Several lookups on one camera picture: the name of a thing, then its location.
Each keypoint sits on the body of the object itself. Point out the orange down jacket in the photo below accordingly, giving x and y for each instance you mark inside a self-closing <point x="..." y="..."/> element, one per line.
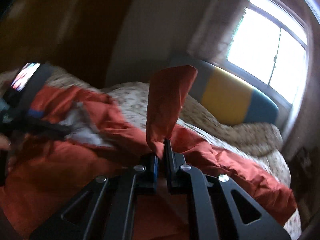
<point x="48" y="173"/>

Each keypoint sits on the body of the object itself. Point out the pale patterned left curtain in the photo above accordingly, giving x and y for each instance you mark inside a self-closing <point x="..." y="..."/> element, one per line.
<point x="216" y="29"/>

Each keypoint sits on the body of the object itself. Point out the grey yellow blue headboard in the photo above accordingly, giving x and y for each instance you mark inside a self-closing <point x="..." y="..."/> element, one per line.
<point x="230" y="99"/>

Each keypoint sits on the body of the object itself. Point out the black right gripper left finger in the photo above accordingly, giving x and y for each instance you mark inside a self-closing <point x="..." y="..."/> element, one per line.
<point x="105" y="207"/>

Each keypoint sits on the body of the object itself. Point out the person's left hand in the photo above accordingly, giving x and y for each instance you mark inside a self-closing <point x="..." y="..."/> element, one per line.
<point x="5" y="144"/>

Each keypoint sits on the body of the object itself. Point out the pale right curtain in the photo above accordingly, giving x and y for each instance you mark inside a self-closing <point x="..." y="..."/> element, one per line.
<point x="305" y="132"/>

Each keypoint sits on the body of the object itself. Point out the dark wooden wardrobe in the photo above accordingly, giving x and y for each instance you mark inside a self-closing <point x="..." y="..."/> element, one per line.
<point x="78" y="35"/>

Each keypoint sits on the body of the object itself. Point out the cluttered wooden nightstand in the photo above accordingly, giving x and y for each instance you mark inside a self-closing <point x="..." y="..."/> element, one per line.
<point x="304" y="169"/>

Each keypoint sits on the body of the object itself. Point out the floral white quilt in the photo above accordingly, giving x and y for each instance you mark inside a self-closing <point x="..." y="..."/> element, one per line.
<point x="273" y="163"/>

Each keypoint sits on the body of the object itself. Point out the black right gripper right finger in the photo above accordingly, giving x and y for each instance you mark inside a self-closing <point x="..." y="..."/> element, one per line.
<point x="218" y="208"/>

